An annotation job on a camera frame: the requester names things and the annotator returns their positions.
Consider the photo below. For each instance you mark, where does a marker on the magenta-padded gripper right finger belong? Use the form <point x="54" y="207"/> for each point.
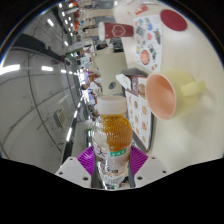
<point x="143" y="165"/>

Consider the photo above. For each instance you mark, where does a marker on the clear tea bottle white cap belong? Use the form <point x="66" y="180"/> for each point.
<point x="111" y="133"/>

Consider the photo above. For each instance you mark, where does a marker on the small red sauce packet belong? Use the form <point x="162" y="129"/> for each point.
<point x="141" y="9"/>

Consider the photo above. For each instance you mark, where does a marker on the group of ceiling lights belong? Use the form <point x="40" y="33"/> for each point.
<point x="10" y="69"/>

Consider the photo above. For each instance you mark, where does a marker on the pale yellow mug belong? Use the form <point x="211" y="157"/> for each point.
<point x="173" y="96"/>

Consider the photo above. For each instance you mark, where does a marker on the ceiling air conditioner unit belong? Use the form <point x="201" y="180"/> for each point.
<point x="60" y="118"/>

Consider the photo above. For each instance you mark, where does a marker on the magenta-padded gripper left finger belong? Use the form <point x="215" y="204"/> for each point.
<point x="81" y="163"/>

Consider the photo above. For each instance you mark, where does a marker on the red paper cup white lid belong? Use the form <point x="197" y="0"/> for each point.
<point x="116" y="31"/>

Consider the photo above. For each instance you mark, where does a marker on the dark brown food tray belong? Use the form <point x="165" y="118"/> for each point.
<point x="150" y="133"/>

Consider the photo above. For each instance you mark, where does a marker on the colourful printed leaflet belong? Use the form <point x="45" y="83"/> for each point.
<point x="150" y="40"/>

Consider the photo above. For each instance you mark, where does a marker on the flat round red coaster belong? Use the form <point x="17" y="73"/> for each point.
<point x="173" y="20"/>

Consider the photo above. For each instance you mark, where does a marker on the white paper napkin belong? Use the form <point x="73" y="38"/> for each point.
<point x="122" y="81"/>

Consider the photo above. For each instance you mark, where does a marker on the beige chair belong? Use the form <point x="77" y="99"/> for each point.
<point x="110" y="66"/>

